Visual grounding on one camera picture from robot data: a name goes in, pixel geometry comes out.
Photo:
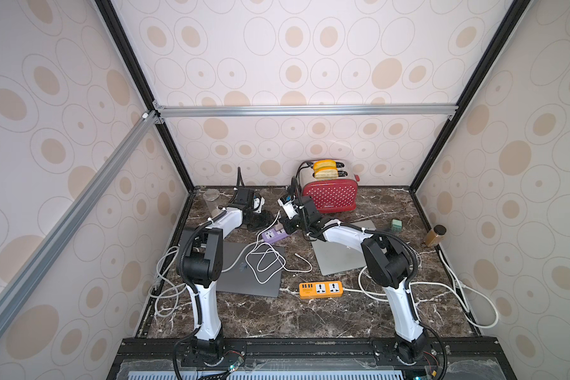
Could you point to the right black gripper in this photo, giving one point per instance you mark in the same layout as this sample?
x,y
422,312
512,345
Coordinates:
x,y
290,224

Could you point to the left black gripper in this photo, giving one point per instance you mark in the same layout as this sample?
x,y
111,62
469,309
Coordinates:
x,y
265,221

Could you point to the purple power strip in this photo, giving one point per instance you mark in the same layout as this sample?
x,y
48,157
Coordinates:
x,y
274,235

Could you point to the silver apple laptop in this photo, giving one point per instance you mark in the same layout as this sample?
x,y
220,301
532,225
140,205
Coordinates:
x,y
342,251

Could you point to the orange power strip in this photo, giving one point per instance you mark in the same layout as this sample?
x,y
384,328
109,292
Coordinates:
x,y
321,290

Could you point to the green charger adapter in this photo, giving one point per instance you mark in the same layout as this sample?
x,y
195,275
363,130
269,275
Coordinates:
x,y
396,225

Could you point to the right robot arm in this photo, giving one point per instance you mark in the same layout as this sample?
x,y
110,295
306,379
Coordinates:
x,y
390,263

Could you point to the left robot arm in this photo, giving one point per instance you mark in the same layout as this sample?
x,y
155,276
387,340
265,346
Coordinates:
x,y
200,264

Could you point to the dark grey laptop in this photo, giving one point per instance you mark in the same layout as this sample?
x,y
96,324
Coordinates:
x,y
257,273

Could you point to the red polka dot toaster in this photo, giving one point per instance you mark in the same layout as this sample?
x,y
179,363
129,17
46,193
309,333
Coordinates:
x,y
329,195

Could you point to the pale bread slice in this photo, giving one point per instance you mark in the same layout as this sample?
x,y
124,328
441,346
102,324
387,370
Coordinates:
x,y
326,173

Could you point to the small amber bottle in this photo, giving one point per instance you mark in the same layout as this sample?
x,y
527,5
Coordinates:
x,y
435,235

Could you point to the silver aluminium rail back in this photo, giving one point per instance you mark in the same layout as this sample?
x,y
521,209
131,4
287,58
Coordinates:
x,y
330,110

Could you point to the silver aluminium rail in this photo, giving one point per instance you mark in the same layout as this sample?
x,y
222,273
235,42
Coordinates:
x,y
330,110
18,292

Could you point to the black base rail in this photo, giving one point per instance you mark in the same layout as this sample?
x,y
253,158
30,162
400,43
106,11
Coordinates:
x,y
312,358

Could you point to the silver aluminium rail left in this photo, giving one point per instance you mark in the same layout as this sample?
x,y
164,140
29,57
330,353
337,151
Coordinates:
x,y
18,292

